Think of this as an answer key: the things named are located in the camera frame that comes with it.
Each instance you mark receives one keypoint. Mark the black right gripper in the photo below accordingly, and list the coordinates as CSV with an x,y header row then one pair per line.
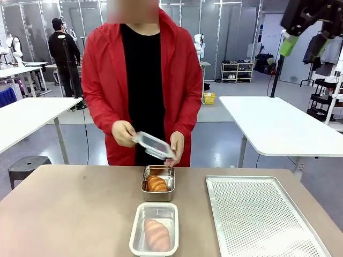
x,y
333,5

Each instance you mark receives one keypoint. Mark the clear container lid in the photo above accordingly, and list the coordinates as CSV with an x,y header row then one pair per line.
x,y
154,144

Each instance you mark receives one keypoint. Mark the golden croissant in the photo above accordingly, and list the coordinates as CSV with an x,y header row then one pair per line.
x,y
156,184
156,235

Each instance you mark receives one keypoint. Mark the lidded steel food container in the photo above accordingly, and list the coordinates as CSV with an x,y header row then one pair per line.
x,y
156,204

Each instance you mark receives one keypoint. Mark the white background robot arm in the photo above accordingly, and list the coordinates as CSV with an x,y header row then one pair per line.
x,y
199,45

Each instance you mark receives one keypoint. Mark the person's right forearm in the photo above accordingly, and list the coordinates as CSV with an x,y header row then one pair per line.
x,y
103,115

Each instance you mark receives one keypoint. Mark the person's left forearm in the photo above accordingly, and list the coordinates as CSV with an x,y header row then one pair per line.
x,y
189,115

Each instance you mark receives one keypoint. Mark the steel airtight container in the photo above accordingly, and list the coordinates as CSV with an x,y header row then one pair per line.
x,y
156,196
138,238

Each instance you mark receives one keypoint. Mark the person's left hand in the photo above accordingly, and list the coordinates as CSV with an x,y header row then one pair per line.
x,y
179,144

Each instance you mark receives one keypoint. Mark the person's right hand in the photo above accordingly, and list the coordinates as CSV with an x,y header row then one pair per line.
x,y
122,134

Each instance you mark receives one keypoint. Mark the hanging clothes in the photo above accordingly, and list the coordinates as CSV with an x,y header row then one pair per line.
x,y
321,53

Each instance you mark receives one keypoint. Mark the black stand pole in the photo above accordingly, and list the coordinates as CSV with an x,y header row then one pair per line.
x,y
277,72

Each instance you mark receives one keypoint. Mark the black bags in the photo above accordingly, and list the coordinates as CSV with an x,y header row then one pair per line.
x,y
264,63

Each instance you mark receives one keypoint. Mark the white metal stand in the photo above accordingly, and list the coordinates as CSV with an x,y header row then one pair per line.
x,y
335,93

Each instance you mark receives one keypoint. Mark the black utility cart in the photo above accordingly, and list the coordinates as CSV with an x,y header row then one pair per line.
x,y
320,99

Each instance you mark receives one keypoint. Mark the wooden shoe rack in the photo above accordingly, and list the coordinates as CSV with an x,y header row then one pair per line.
x,y
237,72

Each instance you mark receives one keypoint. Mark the white table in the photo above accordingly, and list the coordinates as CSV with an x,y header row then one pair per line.
x,y
281,125
29,115

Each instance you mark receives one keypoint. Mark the yellow basket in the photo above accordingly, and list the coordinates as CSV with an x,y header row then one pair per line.
x,y
209,98

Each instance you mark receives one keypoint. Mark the person in red jacket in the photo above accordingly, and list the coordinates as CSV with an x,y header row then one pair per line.
x,y
144,80

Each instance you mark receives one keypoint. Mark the perforated metal baking tray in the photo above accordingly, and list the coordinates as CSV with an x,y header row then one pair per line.
x,y
254,214

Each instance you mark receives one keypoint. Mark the black tripod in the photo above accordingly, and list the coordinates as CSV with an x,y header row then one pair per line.
x,y
71,69

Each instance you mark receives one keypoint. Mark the person in black clothes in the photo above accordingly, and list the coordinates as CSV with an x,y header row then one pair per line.
x,y
64,53

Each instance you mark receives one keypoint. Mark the white background desk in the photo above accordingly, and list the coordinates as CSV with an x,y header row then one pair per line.
x,y
21,72

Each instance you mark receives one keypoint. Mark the white humanoid robot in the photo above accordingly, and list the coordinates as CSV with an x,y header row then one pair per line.
x,y
14,48

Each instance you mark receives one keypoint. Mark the blue cloth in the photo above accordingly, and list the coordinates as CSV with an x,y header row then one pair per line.
x,y
7,96

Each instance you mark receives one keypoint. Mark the black metal stool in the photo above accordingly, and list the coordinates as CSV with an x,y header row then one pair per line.
x,y
26,166

